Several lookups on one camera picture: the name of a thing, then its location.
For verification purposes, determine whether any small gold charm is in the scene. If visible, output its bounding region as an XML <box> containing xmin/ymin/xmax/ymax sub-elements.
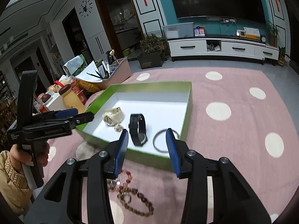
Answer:
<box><xmin>114</xmin><ymin>123</ymin><xmax>124</xmax><ymax>132</ymax></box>

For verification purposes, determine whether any red bead bracelet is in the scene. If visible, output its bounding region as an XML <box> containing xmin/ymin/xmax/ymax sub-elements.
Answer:
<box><xmin>109</xmin><ymin>169</ymin><xmax>133</xmax><ymax>192</ymax></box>

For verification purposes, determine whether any black watch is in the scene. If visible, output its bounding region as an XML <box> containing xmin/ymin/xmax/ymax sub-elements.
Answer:
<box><xmin>129</xmin><ymin>114</ymin><xmax>147</xmax><ymax>147</ymax></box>

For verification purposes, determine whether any brown wooden bead bracelet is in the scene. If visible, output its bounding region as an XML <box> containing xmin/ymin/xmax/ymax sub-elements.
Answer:
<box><xmin>116</xmin><ymin>187</ymin><xmax>155</xmax><ymax>217</ymax></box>

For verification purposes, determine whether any silver bangle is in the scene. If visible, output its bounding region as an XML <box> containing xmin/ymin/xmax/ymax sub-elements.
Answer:
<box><xmin>152</xmin><ymin>129</ymin><xmax>168</xmax><ymax>153</ymax></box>

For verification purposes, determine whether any left hand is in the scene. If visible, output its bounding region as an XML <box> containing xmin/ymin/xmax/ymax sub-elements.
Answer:
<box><xmin>9</xmin><ymin>141</ymin><xmax>50</xmax><ymax>175</ymax></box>

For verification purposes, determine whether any white box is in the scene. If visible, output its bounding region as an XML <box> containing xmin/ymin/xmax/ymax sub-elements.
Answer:
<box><xmin>44</xmin><ymin>93</ymin><xmax>67</xmax><ymax>111</ymax></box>

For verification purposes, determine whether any white paper sheet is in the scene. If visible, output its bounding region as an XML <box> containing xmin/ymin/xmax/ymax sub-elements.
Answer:
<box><xmin>75</xmin><ymin>61</ymin><xmax>102</xmax><ymax>83</ymax></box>

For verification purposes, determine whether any pink desk organizer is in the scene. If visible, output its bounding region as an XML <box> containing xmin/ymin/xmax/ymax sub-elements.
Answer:
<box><xmin>93</xmin><ymin>58</ymin><xmax>132</xmax><ymax>90</ymax></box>

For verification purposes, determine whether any green cardboard box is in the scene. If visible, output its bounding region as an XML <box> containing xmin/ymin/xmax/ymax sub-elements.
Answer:
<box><xmin>76</xmin><ymin>81</ymin><xmax>192</xmax><ymax>171</ymax></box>

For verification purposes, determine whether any potted plant in planter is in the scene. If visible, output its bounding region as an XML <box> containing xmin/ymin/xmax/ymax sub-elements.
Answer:
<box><xmin>137</xmin><ymin>33</ymin><xmax>166</xmax><ymax>69</ymax></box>

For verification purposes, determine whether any clear storage bin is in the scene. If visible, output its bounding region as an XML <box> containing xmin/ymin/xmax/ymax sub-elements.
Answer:
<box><xmin>163</xmin><ymin>22</ymin><xmax>194</xmax><ymax>39</ymax></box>

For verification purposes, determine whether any white tv cabinet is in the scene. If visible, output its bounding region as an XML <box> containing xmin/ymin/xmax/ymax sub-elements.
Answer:
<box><xmin>168</xmin><ymin>37</ymin><xmax>279</xmax><ymax>62</ymax></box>

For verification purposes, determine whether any wall clock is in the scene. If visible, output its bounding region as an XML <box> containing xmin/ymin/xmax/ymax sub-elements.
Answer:
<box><xmin>79</xmin><ymin>0</ymin><xmax>93</xmax><ymax>17</ymax></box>

